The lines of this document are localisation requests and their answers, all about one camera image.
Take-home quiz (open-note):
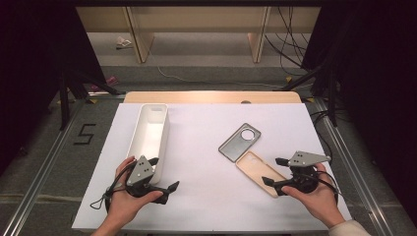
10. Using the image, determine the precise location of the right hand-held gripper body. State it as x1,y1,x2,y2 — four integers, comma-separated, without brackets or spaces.
274,150,331,197

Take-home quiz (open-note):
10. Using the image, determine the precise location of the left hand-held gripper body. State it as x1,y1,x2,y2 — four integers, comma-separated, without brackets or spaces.
126,154,158,199

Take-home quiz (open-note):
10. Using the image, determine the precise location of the beige phone case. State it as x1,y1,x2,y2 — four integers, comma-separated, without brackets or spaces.
235,150,289,199

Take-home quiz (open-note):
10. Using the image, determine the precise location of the white rectangular storage box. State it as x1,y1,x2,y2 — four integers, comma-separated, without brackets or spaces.
127,103,171,185

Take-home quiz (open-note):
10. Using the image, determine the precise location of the grey phone case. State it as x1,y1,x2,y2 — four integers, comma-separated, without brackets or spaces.
217,122,263,163

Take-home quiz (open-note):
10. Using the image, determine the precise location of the person's left hand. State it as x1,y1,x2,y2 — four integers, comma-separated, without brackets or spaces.
107,155,164,224

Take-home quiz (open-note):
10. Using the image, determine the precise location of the person's right hand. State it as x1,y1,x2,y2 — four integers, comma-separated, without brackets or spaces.
281,163,346,229

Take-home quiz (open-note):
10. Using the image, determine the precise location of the white table sheet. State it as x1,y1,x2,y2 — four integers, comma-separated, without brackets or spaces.
71,102,352,232

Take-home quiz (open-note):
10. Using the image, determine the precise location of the black metal stand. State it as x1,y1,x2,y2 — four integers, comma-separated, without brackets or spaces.
58,65,126,132
278,63,338,128

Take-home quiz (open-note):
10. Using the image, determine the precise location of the pink object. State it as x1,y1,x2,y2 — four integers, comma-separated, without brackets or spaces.
90,76,119,92

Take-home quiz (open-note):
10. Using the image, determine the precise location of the dark curtain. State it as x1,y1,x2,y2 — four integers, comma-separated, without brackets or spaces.
301,0,417,224
0,0,106,171

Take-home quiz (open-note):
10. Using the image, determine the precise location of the white crumpled paper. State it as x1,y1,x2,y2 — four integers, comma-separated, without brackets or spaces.
115,35,133,51

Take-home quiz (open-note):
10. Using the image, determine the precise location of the light wooden shelf unit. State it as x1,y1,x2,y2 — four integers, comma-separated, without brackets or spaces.
76,6,322,64

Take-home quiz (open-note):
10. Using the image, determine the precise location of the black floor cable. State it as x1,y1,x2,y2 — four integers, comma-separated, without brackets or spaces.
309,109,333,165

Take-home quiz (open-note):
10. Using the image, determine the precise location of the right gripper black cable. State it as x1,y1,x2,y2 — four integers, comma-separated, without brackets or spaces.
303,170,340,206

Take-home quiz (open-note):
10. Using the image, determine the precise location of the metal floor rail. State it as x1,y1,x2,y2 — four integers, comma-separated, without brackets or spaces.
0,97,88,236
314,97,394,236

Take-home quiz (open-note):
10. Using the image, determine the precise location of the bundle of black cables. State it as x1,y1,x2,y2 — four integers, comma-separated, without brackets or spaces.
265,6,313,77

